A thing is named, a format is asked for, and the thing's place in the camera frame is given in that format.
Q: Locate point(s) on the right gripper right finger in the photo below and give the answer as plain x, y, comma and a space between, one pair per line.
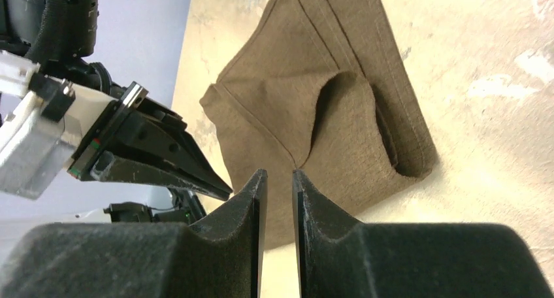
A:
340, 256

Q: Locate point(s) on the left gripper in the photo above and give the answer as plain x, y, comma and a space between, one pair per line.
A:
136, 140

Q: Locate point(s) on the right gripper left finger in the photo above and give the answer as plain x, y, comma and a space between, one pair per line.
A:
219, 256

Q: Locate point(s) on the brown cloth napkin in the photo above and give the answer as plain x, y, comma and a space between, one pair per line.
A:
320, 86

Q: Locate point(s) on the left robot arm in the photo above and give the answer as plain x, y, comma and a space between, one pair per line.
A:
57, 35

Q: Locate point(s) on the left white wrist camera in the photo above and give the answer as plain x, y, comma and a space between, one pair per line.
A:
40, 136

